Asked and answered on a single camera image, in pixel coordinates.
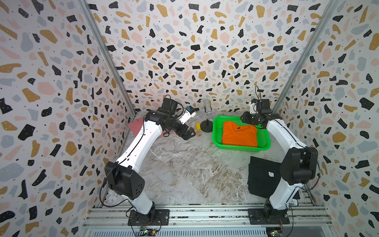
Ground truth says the black t-shirt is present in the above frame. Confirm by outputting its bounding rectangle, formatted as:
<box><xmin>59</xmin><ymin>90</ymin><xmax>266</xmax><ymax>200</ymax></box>
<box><xmin>247</xmin><ymin>156</ymin><xmax>300</xmax><ymax>198</ymax></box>

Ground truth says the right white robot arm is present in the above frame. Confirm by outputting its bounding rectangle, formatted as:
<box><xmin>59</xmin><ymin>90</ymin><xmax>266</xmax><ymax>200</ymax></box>
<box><xmin>240</xmin><ymin>112</ymin><xmax>318</xmax><ymax>222</ymax></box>

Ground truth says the black stand with clear tube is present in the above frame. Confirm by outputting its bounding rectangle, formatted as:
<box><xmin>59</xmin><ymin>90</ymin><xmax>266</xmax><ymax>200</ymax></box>
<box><xmin>200</xmin><ymin>99</ymin><xmax>214</xmax><ymax>133</ymax></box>

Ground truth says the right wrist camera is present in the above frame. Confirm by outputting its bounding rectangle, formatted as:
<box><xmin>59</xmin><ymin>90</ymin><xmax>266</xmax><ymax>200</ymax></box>
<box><xmin>249</xmin><ymin>99</ymin><xmax>271</xmax><ymax>114</ymax></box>

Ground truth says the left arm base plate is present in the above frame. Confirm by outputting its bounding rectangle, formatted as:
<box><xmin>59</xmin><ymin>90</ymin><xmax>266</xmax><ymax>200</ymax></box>
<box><xmin>128</xmin><ymin>209</ymin><xmax>170</xmax><ymax>226</ymax></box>

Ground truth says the green plastic basket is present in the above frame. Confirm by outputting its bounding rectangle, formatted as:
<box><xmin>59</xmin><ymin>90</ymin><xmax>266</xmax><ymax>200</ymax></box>
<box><xmin>212</xmin><ymin>116</ymin><xmax>271</xmax><ymax>152</ymax></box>

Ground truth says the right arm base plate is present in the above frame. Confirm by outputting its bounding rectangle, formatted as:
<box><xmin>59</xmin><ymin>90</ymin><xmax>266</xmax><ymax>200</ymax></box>
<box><xmin>247</xmin><ymin>208</ymin><xmax>290</xmax><ymax>225</ymax></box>

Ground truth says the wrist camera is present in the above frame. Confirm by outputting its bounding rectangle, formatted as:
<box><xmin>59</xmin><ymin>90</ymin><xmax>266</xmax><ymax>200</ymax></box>
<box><xmin>249</xmin><ymin>99</ymin><xmax>271</xmax><ymax>114</ymax></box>
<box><xmin>159</xmin><ymin>97</ymin><xmax>196</xmax><ymax>124</ymax></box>

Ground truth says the orange t-shirt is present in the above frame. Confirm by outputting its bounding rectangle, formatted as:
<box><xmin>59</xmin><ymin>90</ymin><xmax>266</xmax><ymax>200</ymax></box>
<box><xmin>222</xmin><ymin>121</ymin><xmax>258</xmax><ymax>147</ymax></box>

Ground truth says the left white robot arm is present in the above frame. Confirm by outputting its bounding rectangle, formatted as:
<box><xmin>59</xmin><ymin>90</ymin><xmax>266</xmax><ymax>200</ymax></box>
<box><xmin>105</xmin><ymin>106</ymin><xmax>196</xmax><ymax>217</ymax></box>

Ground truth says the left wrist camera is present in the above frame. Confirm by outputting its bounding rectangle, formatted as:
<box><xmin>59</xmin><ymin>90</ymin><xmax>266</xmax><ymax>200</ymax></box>
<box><xmin>159</xmin><ymin>97</ymin><xmax>196</xmax><ymax>124</ymax></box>

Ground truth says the aluminium rail frame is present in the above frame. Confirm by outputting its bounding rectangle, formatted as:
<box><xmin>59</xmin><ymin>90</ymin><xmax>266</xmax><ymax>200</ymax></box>
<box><xmin>83</xmin><ymin>203</ymin><xmax>338</xmax><ymax>237</ymax></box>

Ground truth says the pink folded t-shirt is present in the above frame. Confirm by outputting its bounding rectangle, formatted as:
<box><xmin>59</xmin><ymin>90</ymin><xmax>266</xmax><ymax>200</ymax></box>
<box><xmin>129</xmin><ymin>118</ymin><xmax>158</xmax><ymax>137</ymax></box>

